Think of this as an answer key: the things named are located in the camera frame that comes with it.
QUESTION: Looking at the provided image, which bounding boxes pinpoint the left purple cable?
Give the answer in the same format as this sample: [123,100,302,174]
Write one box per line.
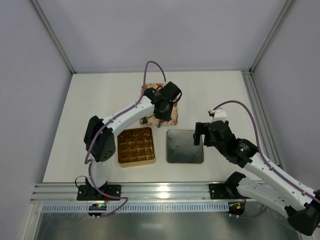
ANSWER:
[84,60,167,217]

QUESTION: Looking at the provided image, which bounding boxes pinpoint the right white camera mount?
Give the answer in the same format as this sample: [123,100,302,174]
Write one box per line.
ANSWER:
[208,107,227,123]

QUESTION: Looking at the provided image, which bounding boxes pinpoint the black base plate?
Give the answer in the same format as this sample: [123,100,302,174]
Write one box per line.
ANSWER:
[76,183,122,201]
[208,183,230,200]

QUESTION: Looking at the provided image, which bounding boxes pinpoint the silver tin lid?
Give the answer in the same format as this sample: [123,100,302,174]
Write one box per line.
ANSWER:
[166,130,204,164]

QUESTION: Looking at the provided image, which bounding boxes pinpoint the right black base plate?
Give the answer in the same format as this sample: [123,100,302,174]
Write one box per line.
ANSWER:
[208,183,230,200]

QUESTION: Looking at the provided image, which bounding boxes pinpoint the floral rectangular tray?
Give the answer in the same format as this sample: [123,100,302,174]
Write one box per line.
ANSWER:
[139,83,178,126]

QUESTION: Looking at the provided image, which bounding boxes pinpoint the aluminium rail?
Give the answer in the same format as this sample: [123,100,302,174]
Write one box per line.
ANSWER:
[31,181,266,203]

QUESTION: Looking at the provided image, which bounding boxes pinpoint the left aluminium frame post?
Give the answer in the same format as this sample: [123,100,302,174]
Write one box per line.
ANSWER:
[28,0,76,75]

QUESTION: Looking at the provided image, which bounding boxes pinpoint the aluminium frame post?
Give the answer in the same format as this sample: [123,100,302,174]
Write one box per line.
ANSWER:
[241,0,297,75]
[28,0,76,75]

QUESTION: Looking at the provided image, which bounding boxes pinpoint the right aluminium frame post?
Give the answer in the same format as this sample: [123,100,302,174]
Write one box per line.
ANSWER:
[241,0,297,75]

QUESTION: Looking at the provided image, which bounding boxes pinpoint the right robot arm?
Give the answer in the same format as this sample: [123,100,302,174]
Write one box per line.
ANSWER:
[193,120,320,236]

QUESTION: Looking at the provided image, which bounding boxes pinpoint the slotted cable duct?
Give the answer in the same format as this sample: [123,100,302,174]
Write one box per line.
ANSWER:
[41,201,229,214]

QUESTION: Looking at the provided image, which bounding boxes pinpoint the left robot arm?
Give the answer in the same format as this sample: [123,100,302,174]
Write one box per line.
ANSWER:
[83,81,182,167]

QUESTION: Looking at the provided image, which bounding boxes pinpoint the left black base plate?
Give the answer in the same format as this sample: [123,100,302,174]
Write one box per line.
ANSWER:
[76,183,122,201]

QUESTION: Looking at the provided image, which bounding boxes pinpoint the gold chocolate box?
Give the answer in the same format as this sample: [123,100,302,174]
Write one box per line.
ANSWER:
[117,127,156,168]

